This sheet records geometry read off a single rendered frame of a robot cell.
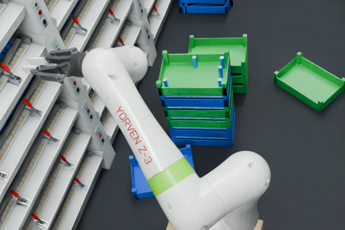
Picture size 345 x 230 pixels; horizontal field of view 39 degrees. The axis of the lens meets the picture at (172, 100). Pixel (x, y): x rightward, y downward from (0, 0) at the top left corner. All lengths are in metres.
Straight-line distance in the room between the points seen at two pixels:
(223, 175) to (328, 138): 1.29
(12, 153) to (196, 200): 0.81
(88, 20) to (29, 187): 0.74
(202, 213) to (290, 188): 1.15
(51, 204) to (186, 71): 0.82
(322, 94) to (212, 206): 1.51
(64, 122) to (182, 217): 0.97
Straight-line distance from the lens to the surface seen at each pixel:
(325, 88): 2.61
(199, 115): 2.20
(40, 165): 1.94
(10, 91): 1.69
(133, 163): 2.38
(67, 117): 2.04
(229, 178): 1.19
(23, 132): 1.81
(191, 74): 2.17
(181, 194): 1.17
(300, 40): 2.85
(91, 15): 2.14
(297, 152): 2.38
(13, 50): 1.76
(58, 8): 1.92
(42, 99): 1.88
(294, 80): 2.64
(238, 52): 2.56
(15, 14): 1.66
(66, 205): 2.25
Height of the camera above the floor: 2.01
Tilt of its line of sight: 50 degrees down
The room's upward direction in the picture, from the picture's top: 15 degrees counter-clockwise
